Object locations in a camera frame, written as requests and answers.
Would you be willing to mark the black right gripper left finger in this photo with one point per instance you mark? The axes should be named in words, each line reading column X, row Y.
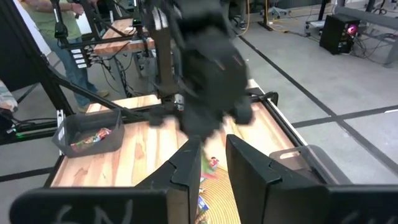
column 174, row 186

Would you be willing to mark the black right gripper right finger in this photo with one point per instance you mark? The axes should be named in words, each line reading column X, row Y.
column 258, row 186

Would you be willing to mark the blue granola bar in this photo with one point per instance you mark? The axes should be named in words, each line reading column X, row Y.
column 202, row 205

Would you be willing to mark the green red granola bar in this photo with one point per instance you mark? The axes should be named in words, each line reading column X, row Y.
column 93, row 138
column 206, row 168

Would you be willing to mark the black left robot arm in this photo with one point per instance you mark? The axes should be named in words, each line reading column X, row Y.
column 164, row 62

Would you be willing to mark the round woven straw placemat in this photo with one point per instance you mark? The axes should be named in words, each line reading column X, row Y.
column 220, row 199

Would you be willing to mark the dark grey plastic bin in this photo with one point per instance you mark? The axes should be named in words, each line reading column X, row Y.
column 90, row 124
column 326, row 168

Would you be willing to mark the wooden workbench table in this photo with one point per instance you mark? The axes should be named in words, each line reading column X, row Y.
column 121, row 34

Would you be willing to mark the black power strip white labels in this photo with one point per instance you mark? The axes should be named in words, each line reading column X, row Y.
column 79, row 57

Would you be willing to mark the computer tower with pink light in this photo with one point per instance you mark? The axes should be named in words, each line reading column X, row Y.
column 339, row 34

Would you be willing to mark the black device with green light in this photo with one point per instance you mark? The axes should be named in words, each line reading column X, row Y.
column 28, row 127

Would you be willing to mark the grey bench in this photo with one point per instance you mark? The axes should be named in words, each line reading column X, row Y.
column 367, row 18

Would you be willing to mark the person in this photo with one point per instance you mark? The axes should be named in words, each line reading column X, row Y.
column 40, row 21

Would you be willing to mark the black aluminium rig frame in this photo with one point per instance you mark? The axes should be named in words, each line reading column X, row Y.
column 93, row 94

